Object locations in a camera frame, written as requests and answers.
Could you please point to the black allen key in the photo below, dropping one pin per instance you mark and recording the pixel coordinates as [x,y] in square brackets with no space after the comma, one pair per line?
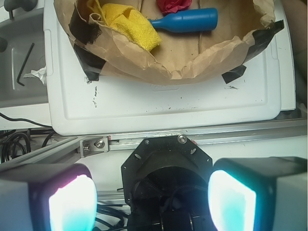
[24,64]

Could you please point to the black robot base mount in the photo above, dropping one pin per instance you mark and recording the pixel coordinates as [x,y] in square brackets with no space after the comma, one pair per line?
[165,184]

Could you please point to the blue plastic bottle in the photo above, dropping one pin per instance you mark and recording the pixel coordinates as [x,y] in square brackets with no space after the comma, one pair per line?
[188,21]

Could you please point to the grey plastic tray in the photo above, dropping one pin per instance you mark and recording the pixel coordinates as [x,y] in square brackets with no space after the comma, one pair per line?
[16,36]

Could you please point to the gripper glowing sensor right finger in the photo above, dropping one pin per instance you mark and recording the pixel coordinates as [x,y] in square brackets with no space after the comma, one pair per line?
[259,194]

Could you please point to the metal corner bracket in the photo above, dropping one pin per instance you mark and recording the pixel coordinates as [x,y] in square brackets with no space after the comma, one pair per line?
[94,145]

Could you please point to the red crumpled cloth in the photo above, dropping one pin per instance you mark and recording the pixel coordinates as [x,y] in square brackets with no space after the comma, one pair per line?
[172,6]

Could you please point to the aluminium frame rail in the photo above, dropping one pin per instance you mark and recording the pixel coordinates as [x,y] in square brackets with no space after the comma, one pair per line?
[287,137]

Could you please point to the white plastic lid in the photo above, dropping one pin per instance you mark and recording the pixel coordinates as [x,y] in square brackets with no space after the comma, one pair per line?
[112,104]

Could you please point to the brown paper bag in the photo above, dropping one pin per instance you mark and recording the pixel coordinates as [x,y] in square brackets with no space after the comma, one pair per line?
[244,30]

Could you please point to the yellow cloth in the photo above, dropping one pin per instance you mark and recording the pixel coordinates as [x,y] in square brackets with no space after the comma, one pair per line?
[128,21]

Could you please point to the crumpled white paper scrap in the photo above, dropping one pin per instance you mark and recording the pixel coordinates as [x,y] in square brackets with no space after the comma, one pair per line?
[41,74]

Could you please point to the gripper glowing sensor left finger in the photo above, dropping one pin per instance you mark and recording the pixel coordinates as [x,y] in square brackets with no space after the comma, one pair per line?
[47,197]

